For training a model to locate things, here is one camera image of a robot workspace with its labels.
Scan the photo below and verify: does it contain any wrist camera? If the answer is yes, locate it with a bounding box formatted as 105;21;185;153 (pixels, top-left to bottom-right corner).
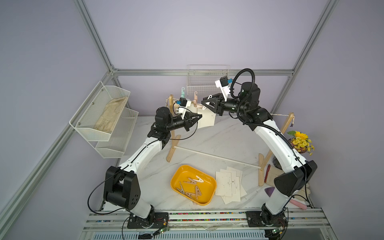
219;76;233;88
176;98;189;107

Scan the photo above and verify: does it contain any purple pink scoop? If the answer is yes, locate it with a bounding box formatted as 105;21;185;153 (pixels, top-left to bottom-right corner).
264;186;308;211

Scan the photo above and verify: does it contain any purple vase with flowers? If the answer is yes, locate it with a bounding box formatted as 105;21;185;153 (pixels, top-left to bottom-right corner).
272;131;315;171

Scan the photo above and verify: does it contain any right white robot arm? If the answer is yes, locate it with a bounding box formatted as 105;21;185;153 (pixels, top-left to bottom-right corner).
201;69;318;227

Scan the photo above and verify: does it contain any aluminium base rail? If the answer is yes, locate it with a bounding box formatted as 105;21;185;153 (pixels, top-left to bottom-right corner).
80;209;337;240

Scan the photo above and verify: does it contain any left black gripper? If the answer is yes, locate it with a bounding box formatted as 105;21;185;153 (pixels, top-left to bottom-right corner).
166;112;202;133

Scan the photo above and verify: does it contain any white postcard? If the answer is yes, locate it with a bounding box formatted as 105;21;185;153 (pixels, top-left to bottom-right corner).
215;172;232;197
240;185;247;198
188;103;198;114
227;167;243;179
198;109;216;129
222;176;241;205

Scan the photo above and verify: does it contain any beige glove in shelf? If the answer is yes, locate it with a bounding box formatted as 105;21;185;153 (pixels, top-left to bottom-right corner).
94;97;129;134

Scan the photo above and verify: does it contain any pink clothespin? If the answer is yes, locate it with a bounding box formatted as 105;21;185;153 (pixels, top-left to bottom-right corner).
195;185;202;200
184;192;196;199
193;91;198;108
184;178;197;185

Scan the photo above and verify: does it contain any white wire basket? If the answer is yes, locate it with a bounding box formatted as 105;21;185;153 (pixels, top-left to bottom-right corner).
187;65;230;97

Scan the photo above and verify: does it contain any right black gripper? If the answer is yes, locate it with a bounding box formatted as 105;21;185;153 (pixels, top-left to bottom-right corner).
202;94;249;118

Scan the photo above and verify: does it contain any white mesh wall shelf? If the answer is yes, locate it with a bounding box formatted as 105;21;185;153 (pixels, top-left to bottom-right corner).
69;82;139;159

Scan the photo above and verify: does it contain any wooden string rack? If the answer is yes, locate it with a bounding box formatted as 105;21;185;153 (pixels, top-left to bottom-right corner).
166;95;295;187

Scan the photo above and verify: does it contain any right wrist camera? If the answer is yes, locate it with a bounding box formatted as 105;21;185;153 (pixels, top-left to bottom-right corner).
219;76;233;88

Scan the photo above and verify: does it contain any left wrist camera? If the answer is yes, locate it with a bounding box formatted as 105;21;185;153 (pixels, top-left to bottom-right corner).
176;98;189;107

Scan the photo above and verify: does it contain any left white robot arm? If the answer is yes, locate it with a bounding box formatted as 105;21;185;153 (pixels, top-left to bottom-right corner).
99;98;203;228

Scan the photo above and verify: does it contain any yellow plastic tray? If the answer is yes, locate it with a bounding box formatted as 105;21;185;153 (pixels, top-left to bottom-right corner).
170;165;217;206

